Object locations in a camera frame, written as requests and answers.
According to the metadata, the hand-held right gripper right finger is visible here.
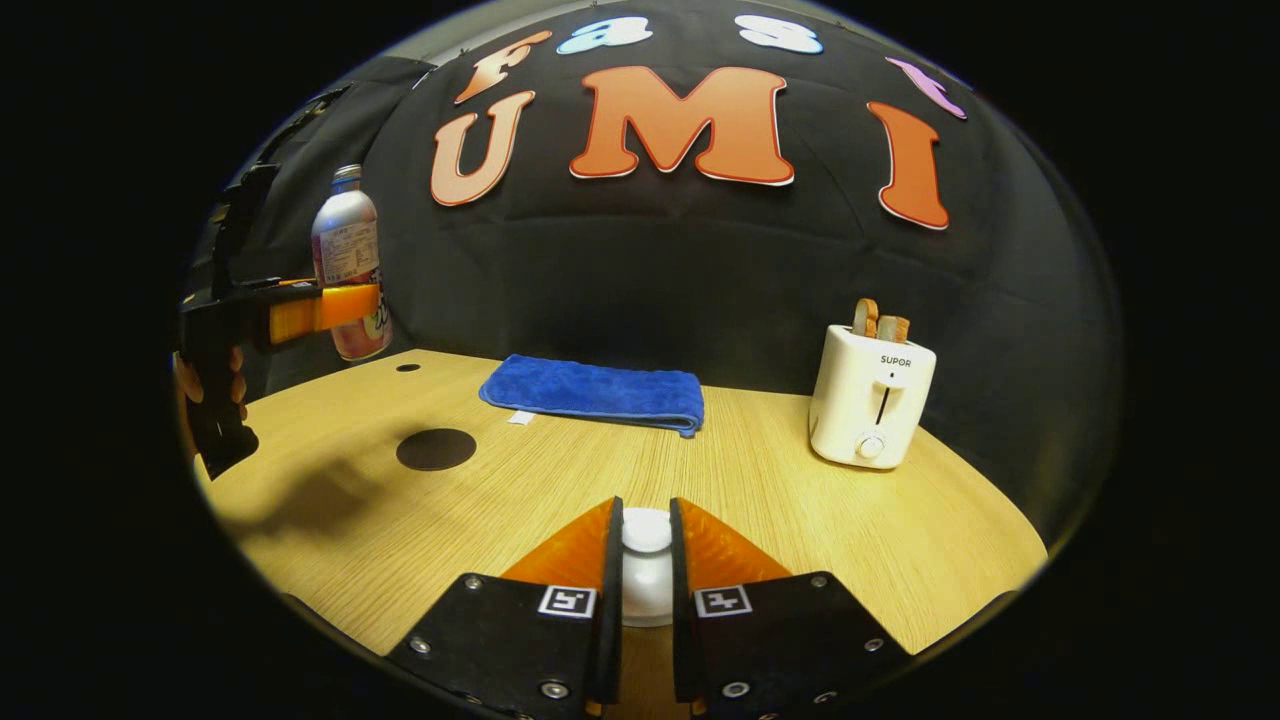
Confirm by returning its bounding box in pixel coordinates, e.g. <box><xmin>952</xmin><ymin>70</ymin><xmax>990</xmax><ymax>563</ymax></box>
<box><xmin>668</xmin><ymin>497</ymin><xmax>916</xmax><ymax>720</ymax></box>

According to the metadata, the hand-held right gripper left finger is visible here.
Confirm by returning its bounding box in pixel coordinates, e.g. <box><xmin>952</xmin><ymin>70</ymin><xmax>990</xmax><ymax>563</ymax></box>
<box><xmin>385</xmin><ymin>497</ymin><xmax>626</xmax><ymax>720</ymax></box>

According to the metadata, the silver water bottle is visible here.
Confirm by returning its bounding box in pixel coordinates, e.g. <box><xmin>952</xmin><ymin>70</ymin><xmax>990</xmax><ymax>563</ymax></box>
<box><xmin>311</xmin><ymin>164</ymin><xmax>394</xmax><ymax>363</ymax></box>

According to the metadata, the dark brown round coaster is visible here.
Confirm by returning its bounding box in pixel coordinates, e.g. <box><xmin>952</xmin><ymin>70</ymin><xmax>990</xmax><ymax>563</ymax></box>
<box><xmin>396</xmin><ymin>428</ymin><xmax>478</xmax><ymax>472</ymax></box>

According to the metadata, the blue towel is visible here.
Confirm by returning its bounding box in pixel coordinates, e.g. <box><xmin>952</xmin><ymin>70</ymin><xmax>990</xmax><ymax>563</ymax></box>
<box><xmin>478</xmin><ymin>354</ymin><xmax>706</xmax><ymax>439</ymax></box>

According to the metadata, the white toaster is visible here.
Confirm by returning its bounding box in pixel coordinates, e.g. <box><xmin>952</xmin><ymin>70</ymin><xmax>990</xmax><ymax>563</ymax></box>
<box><xmin>808</xmin><ymin>323</ymin><xmax>938</xmax><ymax>471</ymax></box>

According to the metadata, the black backdrop cloth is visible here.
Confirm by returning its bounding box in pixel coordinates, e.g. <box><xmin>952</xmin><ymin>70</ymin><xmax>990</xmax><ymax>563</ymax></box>
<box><xmin>190</xmin><ymin>0</ymin><xmax>1123</xmax><ymax>546</ymax></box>

